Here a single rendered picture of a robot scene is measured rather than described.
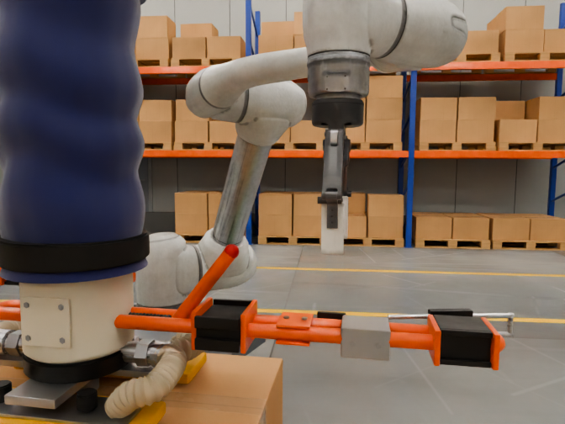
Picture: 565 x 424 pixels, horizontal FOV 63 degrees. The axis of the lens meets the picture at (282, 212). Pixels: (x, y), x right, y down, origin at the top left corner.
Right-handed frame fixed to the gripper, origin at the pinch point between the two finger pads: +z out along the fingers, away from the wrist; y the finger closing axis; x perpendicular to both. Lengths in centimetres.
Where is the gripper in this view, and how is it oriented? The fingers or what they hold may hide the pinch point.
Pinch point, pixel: (335, 237)
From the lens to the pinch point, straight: 69.1
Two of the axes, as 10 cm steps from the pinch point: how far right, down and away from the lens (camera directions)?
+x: 9.8, 0.2, -1.8
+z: 0.0, 10.0, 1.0
